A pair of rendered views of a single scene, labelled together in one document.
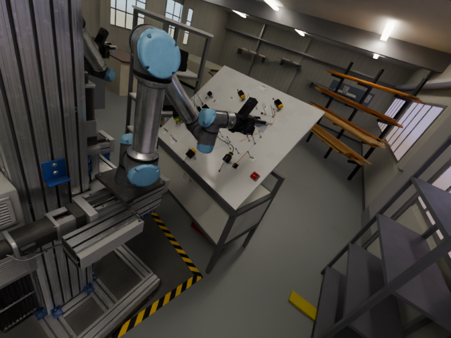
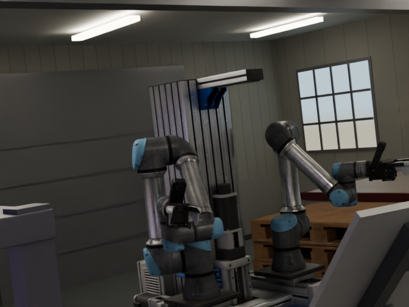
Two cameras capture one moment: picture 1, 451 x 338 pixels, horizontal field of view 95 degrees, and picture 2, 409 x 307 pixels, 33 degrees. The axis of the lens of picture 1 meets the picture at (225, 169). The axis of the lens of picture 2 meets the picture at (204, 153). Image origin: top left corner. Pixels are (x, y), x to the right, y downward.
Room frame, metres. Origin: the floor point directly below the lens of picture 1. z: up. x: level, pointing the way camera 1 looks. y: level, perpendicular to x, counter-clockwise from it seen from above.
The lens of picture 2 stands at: (2.13, -1.92, 1.84)
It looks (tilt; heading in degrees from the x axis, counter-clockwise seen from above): 3 degrees down; 119
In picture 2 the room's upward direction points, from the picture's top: 7 degrees counter-clockwise
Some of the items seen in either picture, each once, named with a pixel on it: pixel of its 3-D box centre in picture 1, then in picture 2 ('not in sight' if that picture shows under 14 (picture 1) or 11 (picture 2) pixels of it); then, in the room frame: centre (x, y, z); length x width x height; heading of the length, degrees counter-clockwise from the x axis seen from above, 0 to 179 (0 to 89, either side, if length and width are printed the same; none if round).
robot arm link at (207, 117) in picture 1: (213, 119); (168, 208); (0.84, 0.12, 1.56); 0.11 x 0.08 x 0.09; 132
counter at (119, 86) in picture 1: (107, 64); not in sight; (5.47, 3.89, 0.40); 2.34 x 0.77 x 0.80; 67
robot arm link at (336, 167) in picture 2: not in sight; (345, 171); (1.20, 1.01, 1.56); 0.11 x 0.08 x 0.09; 3
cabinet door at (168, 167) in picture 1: (170, 172); not in sight; (1.69, 0.51, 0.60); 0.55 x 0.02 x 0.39; 54
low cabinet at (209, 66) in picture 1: (199, 72); not in sight; (9.01, 2.38, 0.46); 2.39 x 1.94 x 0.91; 67
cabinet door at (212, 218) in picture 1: (203, 206); not in sight; (1.37, 0.07, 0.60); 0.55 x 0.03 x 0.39; 54
